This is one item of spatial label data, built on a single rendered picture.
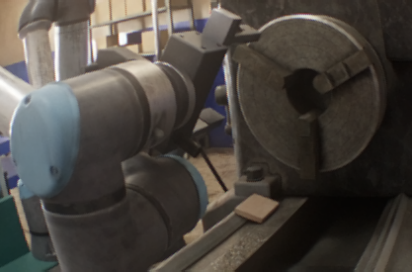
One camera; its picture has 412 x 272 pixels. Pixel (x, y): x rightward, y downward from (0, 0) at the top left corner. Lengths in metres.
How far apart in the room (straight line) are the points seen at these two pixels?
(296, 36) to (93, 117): 0.42
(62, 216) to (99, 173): 0.05
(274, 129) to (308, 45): 0.15
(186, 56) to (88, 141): 0.18
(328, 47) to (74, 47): 0.82
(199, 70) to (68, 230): 0.22
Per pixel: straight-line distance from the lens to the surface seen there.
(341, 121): 0.72
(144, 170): 0.52
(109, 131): 0.39
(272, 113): 0.76
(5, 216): 1.49
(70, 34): 1.32
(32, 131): 0.38
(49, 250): 1.46
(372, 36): 0.89
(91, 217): 0.39
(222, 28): 0.54
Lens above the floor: 1.20
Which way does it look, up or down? 13 degrees down
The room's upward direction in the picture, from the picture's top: 7 degrees counter-clockwise
